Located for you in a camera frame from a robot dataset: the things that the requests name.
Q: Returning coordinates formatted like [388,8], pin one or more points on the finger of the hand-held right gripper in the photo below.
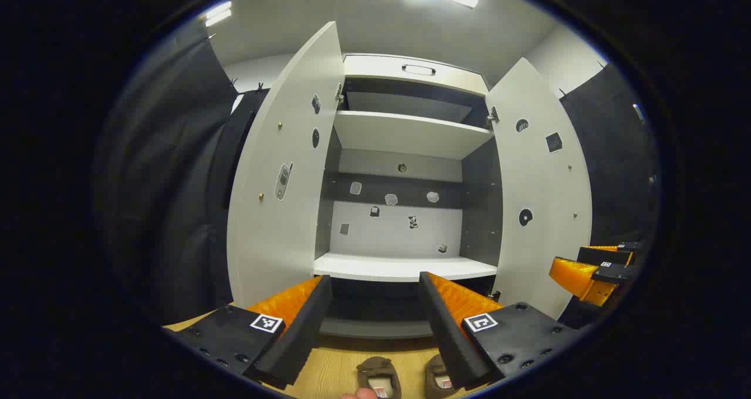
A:
[610,253]
[578,277]

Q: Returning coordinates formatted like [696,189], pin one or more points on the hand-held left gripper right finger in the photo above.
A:
[449,334]

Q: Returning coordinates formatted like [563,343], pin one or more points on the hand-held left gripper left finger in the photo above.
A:
[302,328]

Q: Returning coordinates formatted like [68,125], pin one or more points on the brown fuzzy shoe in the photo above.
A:
[437,381]
[369,372]

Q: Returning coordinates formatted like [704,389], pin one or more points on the white shoe cabinet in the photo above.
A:
[393,237]

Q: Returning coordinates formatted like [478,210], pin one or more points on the white cabinet shelf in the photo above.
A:
[405,134]
[405,267]

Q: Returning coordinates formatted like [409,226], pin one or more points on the black backdrop cloth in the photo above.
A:
[176,182]
[616,170]

